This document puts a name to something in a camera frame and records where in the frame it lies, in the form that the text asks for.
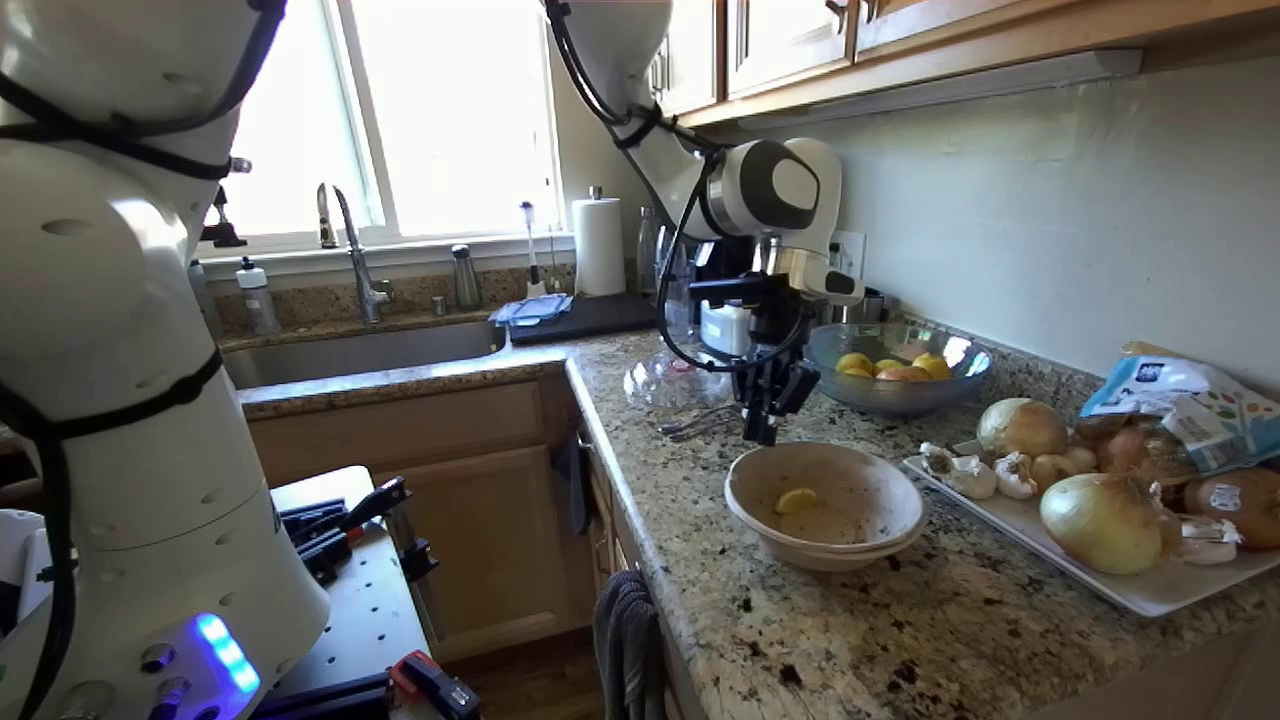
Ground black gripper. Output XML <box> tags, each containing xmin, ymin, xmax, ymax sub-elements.
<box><xmin>687</xmin><ymin>271</ymin><xmax>819</xmax><ymax>443</ymax></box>

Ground white ceramic top bowl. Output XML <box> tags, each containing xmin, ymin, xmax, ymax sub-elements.
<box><xmin>724</xmin><ymin>443</ymin><xmax>924</xmax><ymax>552</ymax></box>

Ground white ceramic bowl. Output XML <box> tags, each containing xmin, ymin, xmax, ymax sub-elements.
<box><xmin>724</xmin><ymin>443</ymin><xmax>924</xmax><ymax>552</ymax></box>
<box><xmin>766</xmin><ymin>530</ymin><xmax>924</xmax><ymax>577</ymax></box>

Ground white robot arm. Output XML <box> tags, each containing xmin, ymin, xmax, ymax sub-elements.
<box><xmin>540</xmin><ymin>0</ymin><xmax>844</xmax><ymax>443</ymax></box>

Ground glass fruit bowl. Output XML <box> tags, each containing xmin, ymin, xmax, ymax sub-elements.
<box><xmin>809</xmin><ymin>319</ymin><xmax>991</xmax><ymax>415</ymax></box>

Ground white ceramic bottom bowl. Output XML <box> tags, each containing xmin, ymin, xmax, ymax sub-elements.
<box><xmin>766</xmin><ymin>530</ymin><xmax>924</xmax><ymax>577</ymax></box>

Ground yellow lemon slice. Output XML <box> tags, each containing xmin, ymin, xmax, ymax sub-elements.
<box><xmin>777</xmin><ymin>489</ymin><xmax>819</xmax><ymax>517</ymax></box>

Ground paper towel roll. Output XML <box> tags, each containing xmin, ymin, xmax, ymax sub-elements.
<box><xmin>572</xmin><ymin>186</ymin><xmax>630</xmax><ymax>297</ymax></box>

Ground brown onion back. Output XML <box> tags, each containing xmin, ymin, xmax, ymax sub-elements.
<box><xmin>976</xmin><ymin>397</ymin><xmax>1070</xmax><ymax>457</ymax></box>

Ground blue grey hanging towel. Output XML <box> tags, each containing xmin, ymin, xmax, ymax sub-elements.
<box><xmin>594</xmin><ymin>572</ymin><xmax>669</xmax><ymax>720</ymax></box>

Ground wooden upper cabinets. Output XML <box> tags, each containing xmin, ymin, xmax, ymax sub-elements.
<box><xmin>680</xmin><ymin>0</ymin><xmax>1280</xmax><ymax>128</ymax></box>

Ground large yellow onion front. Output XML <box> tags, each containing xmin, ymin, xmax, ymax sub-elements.
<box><xmin>1041</xmin><ymin>470</ymin><xmax>1165</xmax><ymax>577</ymax></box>

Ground chrome sink faucet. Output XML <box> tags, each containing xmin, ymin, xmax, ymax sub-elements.
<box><xmin>318</xmin><ymin>182</ymin><xmax>388</xmax><ymax>324</ymax></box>

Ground white rectangular tray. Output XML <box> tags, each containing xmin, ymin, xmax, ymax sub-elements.
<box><xmin>903</xmin><ymin>457</ymin><xmax>1280</xmax><ymax>616</ymax></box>

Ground blue white food package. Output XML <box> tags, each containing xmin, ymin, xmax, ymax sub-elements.
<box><xmin>1082</xmin><ymin>351</ymin><xmax>1280</xmax><ymax>470</ymax></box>

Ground soap dispenser bottle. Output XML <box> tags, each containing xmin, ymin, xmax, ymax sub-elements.
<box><xmin>235</xmin><ymin>256</ymin><xmax>281</xmax><ymax>335</ymax></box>

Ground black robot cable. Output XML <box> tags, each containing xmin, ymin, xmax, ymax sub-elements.
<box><xmin>537</xmin><ymin>0</ymin><xmax>752</xmax><ymax>376</ymax></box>

